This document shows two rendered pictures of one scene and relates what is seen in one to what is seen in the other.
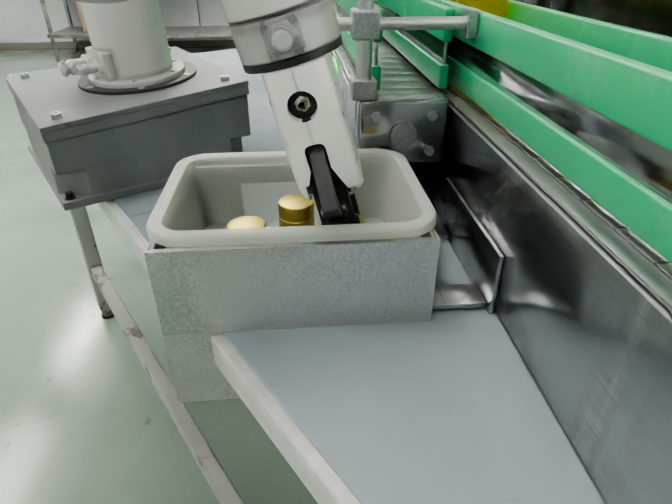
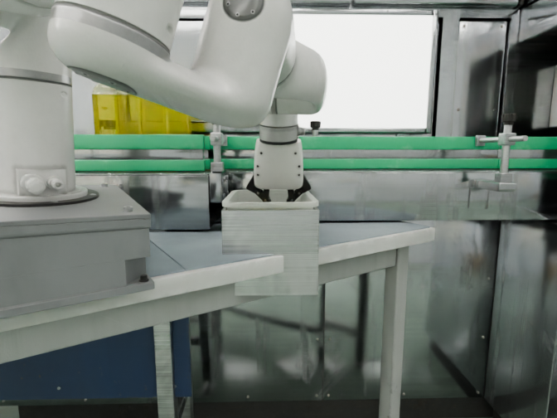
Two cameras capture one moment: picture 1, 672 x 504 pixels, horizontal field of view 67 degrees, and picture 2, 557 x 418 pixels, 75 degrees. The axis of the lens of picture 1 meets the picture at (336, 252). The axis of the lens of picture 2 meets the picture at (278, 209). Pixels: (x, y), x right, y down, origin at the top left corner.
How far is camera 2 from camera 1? 85 cm
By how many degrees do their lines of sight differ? 83
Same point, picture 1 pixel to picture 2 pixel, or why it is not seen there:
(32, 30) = not seen: outside the picture
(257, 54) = (294, 136)
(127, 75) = (71, 187)
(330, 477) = (375, 238)
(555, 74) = not seen: hidden behind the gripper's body
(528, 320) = (324, 208)
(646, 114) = (336, 144)
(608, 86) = (321, 143)
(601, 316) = (352, 185)
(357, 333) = not seen: hidden behind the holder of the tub
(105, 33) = (63, 152)
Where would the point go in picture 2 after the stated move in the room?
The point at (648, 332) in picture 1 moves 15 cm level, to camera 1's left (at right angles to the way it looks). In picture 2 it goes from (365, 178) to (379, 183)
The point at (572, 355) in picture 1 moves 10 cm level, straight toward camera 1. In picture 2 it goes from (346, 201) to (386, 204)
